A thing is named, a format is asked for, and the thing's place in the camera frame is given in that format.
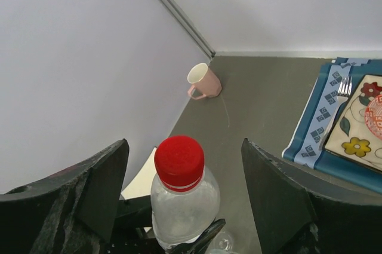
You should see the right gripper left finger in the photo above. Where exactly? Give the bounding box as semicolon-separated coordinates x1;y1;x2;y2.
1;139;130;253

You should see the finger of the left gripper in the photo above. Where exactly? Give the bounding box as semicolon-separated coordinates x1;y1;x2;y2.
115;195;152;228
167;218;226;254

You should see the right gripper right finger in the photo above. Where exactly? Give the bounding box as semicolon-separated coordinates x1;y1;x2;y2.
241;139;381;253

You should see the red label water bottle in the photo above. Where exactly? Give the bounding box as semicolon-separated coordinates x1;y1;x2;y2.
150;135;221;252

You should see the red bottle cap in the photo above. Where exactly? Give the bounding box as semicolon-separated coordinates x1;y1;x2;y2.
154;135;205;192

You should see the clear empty glass bottle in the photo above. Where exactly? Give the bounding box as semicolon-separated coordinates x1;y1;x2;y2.
206;231;237;254

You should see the blue patterned placemat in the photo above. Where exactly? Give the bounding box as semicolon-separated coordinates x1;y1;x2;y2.
282;57;381;194

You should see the square floral plate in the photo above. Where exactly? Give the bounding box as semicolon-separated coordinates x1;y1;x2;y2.
324;74;381;172

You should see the red patterned bowl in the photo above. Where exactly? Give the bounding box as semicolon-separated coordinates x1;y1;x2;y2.
364;95;382;140

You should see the silver fork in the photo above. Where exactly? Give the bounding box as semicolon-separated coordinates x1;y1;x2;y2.
319;76;352;151

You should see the pink mug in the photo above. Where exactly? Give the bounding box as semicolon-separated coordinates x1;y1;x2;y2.
187;63;222;100

